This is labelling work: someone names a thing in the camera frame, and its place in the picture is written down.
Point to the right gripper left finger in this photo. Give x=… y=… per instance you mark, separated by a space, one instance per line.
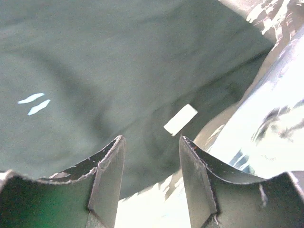
x=85 y=195

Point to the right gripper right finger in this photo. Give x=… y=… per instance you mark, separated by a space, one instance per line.
x=220 y=196

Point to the black t-shirt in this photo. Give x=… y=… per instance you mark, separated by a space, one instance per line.
x=74 y=74

